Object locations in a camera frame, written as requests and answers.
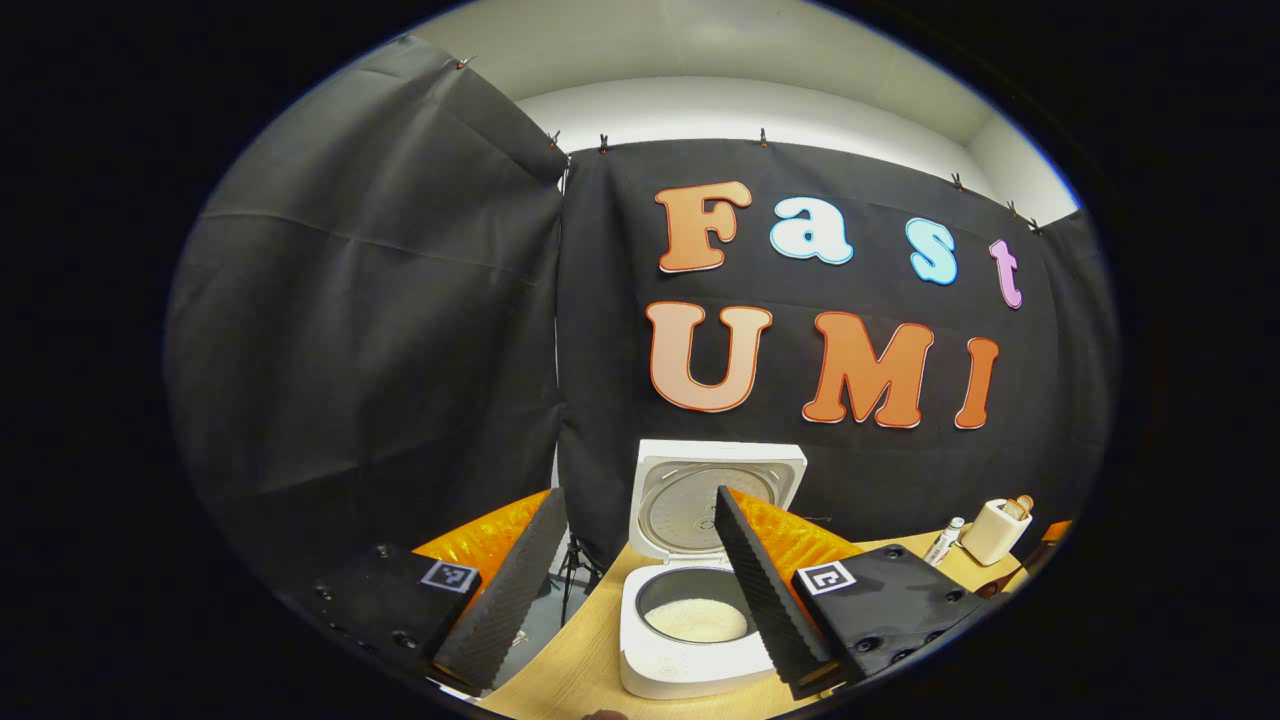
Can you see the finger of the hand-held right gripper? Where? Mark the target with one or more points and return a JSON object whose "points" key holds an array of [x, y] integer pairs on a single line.
{"points": [[1056, 531]]}

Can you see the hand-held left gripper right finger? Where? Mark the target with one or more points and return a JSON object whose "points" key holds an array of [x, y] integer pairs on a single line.
{"points": [[762, 600]]}

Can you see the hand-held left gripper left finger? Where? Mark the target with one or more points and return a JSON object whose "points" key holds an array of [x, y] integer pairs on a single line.
{"points": [[505, 600]]}

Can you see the white rice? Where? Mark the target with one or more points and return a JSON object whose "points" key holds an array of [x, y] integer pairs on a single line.
{"points": [[695, 620]]}

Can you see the white rice cooker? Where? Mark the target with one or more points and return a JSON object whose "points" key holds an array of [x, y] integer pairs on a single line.
{"points": [[690, 670]]}

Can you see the cream toaster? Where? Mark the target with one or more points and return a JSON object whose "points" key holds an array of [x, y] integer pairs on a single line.
{"points": [[990, 535]]}

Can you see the black tripod stand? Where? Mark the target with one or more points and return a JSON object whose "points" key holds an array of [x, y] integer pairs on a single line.
{"points": [[575, 560]]}

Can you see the white bottle green label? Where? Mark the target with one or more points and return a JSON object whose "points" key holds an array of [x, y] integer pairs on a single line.
{"points": [[942, 545]]}

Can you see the black backdrop cloth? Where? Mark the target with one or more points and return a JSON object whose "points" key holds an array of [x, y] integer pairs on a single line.
{"points": [[400, 350]]}

